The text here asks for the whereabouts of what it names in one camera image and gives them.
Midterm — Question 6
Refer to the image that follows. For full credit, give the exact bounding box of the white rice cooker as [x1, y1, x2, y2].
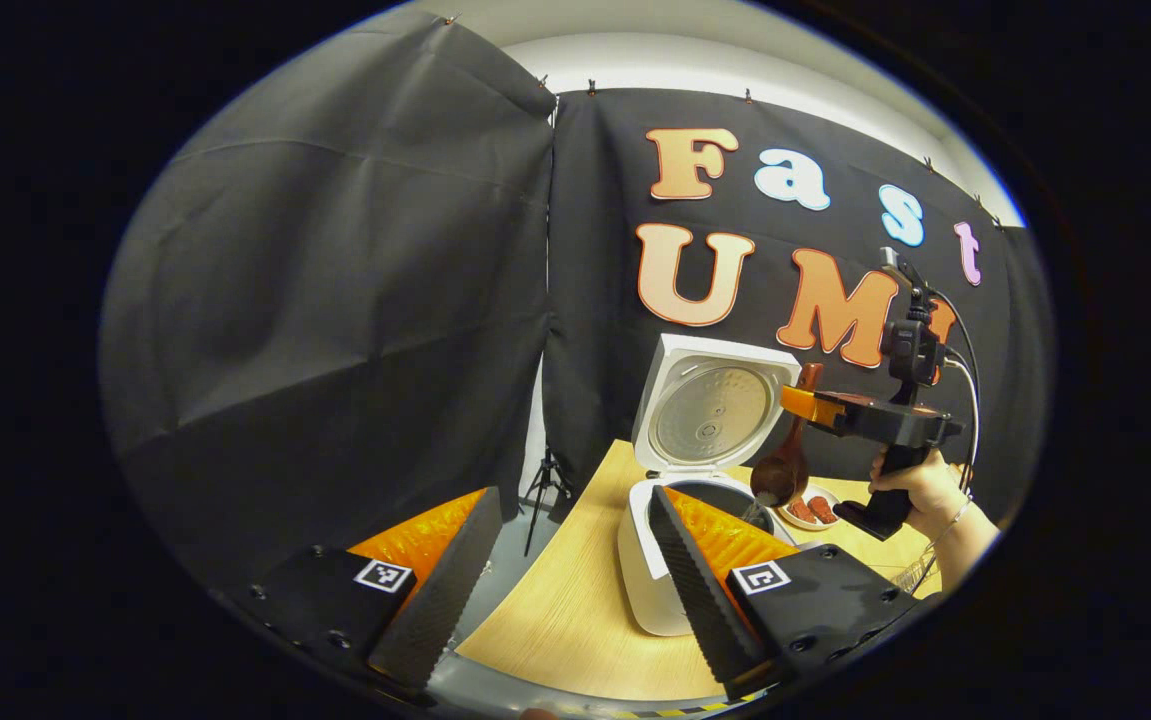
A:
[617, 333, 804, 638]

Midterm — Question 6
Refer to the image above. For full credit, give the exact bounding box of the brown wooden spoon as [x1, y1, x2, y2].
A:
[750, 362, 824, 509]

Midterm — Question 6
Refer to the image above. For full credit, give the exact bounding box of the thin silver wrist chain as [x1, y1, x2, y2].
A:
[920, 495, 973, 593]

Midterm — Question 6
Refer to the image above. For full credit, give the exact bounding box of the white round plate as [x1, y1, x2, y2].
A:
[778, 485, 842, 532]

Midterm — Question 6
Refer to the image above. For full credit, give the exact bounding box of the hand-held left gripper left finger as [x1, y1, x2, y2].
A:
[210, 487, 504, 696]

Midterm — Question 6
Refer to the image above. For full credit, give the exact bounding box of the black tripod stand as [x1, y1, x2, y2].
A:
[523, 448, 568, 558]

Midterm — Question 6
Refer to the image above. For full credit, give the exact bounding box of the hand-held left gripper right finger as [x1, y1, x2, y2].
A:
[647, 486, 941, 701]

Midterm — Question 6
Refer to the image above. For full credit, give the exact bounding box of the metal wire chopstick holder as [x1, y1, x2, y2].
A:
[890, 560, 939, 597]

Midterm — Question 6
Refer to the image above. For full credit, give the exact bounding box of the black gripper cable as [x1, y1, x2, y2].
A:
[920, 285, 983, 496]

